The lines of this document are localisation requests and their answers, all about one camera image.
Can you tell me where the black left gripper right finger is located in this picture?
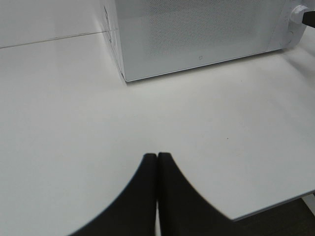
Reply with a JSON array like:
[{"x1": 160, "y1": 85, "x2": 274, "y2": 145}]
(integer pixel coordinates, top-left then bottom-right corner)
[{"x1": 157, "y1": 152, "x2": 236, "y2": 236}]

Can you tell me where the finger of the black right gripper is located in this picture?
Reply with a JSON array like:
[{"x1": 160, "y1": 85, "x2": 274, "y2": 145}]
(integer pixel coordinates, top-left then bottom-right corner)
[{"x1": 303, "y1": 11, "x2": 315, "y2": 26}]

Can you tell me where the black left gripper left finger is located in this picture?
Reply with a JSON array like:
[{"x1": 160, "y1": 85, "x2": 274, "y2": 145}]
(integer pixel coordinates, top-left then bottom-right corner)
[{"x1": 72, "y1": 153, "x2": 157, "y2": 236}]

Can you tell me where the round white door button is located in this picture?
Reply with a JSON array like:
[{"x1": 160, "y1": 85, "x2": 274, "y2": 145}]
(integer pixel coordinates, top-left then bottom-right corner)
[{"x1": 286, "y1": 31, "x2": 294, "y2": 45}]

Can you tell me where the white microwave oven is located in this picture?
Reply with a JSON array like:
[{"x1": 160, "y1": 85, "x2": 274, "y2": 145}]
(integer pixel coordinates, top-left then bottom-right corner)
[{"x1": 102, "y1": 0, "x2": 311, "y2": 83}]

